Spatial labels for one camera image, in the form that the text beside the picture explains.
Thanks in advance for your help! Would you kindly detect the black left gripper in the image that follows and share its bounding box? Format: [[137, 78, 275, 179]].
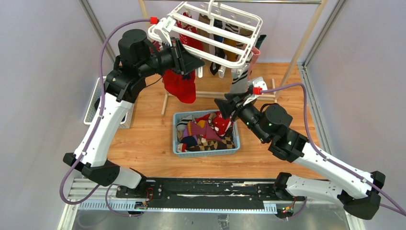
[[138, 37, 205, 78]]

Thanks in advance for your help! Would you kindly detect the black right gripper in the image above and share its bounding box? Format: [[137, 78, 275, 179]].
[[213, 91, 267, 142]]

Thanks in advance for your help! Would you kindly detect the red animal face sock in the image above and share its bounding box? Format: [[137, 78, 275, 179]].
[[177, 71, 196, 104]]

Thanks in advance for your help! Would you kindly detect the maroon yellow purple long sock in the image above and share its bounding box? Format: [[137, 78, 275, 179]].
[[182, 121, 222, 141]]

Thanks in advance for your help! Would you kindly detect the white plastic sock hanger frame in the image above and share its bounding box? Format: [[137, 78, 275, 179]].
[[147, 0, 263, 69]]

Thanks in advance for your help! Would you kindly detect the red beige christmas sock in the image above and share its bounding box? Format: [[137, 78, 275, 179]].
[[163, 69, 182, 100]]

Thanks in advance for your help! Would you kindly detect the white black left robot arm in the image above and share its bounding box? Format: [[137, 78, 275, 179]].
[[63, 29, 203, 198]]

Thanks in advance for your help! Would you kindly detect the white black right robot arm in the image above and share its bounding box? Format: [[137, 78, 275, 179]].
[[215, 93, 385, 220]]

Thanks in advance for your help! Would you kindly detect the grey black-striped hanging sock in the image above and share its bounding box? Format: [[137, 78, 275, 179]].
[[229, 69, 248, 93]]

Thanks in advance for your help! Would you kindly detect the red snowflake hanging sock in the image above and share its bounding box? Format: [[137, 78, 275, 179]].
[[176, 12, 204, 51]]

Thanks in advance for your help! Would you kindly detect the red pompom sock in basket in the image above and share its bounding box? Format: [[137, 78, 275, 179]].
[[212, 111, 233, 137]]

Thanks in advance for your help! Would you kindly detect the black blue hanging sock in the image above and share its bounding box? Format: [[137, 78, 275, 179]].
[[209, 19, 226, 76]]

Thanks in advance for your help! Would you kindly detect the wooden drying rack stand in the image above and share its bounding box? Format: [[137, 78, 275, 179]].
[[139, 0, 327, 122]]

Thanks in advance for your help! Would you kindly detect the brown yellow argyle sock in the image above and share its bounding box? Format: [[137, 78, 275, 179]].
[[184, 135, 236, 151]]

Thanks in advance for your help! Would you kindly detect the blue plastic laundry basket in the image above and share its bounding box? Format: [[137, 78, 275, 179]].
[[172, 110, 240, 157]]

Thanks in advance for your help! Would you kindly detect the brown white striped hanging sock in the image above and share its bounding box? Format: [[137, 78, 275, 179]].
[[223, 23, 253, 49]]

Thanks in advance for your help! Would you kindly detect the pink green hanging sock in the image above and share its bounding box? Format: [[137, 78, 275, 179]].
[[247, 47, 261, 80]]

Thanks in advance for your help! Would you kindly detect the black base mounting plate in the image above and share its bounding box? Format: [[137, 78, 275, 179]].
[[115, 177, 304, 210]]

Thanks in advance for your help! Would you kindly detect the white perforated side basket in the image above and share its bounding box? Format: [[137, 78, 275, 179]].
[[83, 78, 134, 129]]

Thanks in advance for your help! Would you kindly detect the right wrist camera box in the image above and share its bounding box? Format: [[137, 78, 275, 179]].
[[243, 77, 268, 106]]

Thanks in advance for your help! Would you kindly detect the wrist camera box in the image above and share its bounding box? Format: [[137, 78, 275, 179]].
[[154, 16, 176, 46], [243, 77, 268, 106]]

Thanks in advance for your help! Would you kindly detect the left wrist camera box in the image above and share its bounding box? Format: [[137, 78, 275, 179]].
[[154, 16, 176, 46]]

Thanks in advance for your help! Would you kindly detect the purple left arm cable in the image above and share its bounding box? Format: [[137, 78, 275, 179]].
[[59, 16, 159, 219]]

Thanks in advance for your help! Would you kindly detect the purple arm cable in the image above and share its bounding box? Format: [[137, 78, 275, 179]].
[[253, 83, 406, 219], [59, 16, 159, 219]]

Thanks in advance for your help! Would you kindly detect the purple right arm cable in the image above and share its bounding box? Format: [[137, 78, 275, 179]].
[[253, 83, 406, 219]]

